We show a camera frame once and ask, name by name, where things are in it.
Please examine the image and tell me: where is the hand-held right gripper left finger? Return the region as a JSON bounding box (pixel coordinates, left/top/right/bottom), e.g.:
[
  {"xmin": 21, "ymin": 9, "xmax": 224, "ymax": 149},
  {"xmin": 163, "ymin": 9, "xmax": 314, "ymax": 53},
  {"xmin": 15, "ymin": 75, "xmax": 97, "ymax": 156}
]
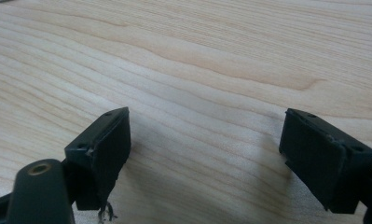
[{"xmin": 63, "ymin": 106, "xmax": 132, "ymax": 224}]

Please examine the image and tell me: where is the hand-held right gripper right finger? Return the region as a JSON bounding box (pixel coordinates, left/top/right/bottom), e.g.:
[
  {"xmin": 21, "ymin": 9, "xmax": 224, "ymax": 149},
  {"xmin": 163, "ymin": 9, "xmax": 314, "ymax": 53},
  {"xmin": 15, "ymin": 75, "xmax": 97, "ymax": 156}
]
[{"xmin": 278, "ymin": 107, "xmax": 372, "ymax": 215}]

